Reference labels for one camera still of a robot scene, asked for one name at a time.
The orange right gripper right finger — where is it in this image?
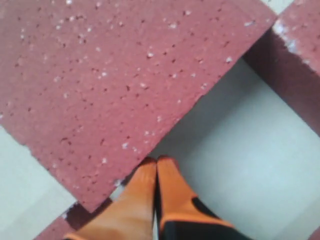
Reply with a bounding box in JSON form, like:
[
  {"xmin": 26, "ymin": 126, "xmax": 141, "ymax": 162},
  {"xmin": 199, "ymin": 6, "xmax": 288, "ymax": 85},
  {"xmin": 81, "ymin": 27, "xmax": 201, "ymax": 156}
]
[{"xmin": 156, "ymin": 156, "xmax": 235, "ymax": 240}]

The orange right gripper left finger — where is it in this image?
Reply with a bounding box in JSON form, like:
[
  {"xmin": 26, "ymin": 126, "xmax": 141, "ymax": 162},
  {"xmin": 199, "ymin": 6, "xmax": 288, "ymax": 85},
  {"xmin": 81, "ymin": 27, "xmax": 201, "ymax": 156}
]
[{"xmin": 64, "ymin": 157, "xmax": 157, "ymax": 240}]

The red brick angled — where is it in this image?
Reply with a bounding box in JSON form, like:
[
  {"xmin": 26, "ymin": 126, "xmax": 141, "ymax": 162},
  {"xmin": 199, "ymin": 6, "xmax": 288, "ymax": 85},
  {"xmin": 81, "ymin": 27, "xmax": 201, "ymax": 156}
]
[{"xmin": 0, "ymin": 0, "xmax": 276, "ymax": 212}]

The red brick second row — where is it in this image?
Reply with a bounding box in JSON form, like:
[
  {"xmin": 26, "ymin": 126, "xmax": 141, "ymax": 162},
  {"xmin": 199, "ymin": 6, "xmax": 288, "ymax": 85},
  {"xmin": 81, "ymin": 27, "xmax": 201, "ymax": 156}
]
[{"xmin": 308, "ymin": 228, "xmax": 320, "ymax": 240}]

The red brick placed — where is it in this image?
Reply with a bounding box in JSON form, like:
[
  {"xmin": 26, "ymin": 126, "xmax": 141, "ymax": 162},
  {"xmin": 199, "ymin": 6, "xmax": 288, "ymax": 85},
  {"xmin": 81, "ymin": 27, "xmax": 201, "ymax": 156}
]
[{"xmin": 34, "ymin": 197, "xmax": 113, "ymax": 240}]

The red brick back left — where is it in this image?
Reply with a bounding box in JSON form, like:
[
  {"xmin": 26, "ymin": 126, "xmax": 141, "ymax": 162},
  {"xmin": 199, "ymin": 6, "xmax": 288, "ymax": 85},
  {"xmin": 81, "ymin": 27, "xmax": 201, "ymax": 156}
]
[{"xmin": 244, "ymin": 0, "xmax": 320, "ymax": 134}]

